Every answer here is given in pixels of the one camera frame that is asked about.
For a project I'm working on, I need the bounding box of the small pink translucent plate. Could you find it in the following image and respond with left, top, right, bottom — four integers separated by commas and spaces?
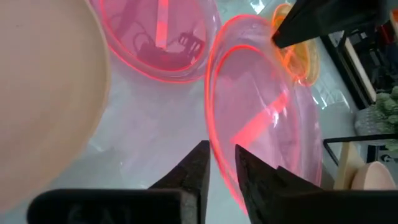
204, 14, 323, 215

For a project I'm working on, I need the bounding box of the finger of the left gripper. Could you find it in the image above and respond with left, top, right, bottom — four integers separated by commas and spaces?
272, 0, 389, 49

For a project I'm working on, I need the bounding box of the green potted plant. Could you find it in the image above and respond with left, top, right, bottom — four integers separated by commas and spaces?
354, 86, 398, 153

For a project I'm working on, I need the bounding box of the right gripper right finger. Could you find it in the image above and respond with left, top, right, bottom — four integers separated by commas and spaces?
234, 144, 398, 224

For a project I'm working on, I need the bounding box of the black rig frame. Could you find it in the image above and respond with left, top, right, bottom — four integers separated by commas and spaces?
320, 29, 379, 110

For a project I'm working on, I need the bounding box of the orange translucent plate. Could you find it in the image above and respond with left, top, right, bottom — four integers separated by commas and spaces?
271, 2, 320, 87

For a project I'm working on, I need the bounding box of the large pink translucent plate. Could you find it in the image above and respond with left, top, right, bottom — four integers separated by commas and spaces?
88, 0, 223, 84

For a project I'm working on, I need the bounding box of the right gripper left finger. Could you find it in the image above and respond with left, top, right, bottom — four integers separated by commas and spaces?
26, 139, 211, 224

